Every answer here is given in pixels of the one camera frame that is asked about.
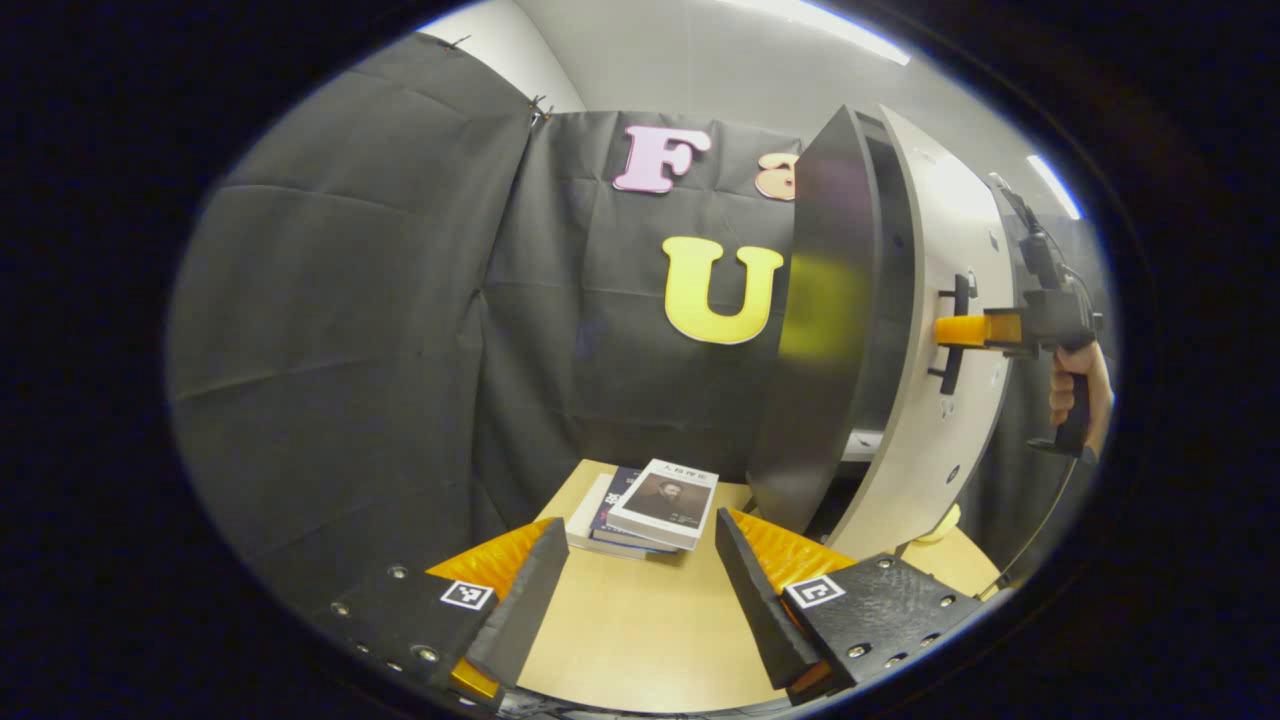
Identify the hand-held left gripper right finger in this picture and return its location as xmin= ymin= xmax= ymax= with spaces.
xmin=714 ymin=507 xmax=991 ymax=706

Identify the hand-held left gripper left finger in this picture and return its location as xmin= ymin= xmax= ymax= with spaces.
xmin=305 ymin=517 xmax=571 ymax=706

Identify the black cabinet door handle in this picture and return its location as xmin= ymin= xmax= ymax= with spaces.
xmin=927 ymin=272 xmax=979 ymax=396

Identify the dark grey cabinet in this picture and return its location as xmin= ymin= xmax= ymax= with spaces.
xmin=745 ymin=105 xmax=916 ymax=541

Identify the plain white book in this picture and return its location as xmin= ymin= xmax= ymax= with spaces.
xmin=565 ymin=473 xmax=651 ymax=561

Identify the short ceiling light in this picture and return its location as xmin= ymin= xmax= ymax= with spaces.
xmin=1025 ymin=153 xmax=1084 ymax=222

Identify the blue book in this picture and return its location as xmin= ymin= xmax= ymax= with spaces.
xmin=588 ymin=465 xmax=681 ymax=554

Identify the white book with portrait cover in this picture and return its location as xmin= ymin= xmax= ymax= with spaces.
xmin=607 ymin=458 xmax=720 ymax=551

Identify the yellow plush toy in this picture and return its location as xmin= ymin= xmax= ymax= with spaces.
xmin=915 ymin=503 xmax=963 ymax=546

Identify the black backdrop cloth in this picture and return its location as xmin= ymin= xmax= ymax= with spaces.
xmin=165 ymin=30 xmax=1116 ymax=613

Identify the long ceiling light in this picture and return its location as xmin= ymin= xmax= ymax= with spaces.
xmin=715 ymin=0 xmax=913 ymax=67

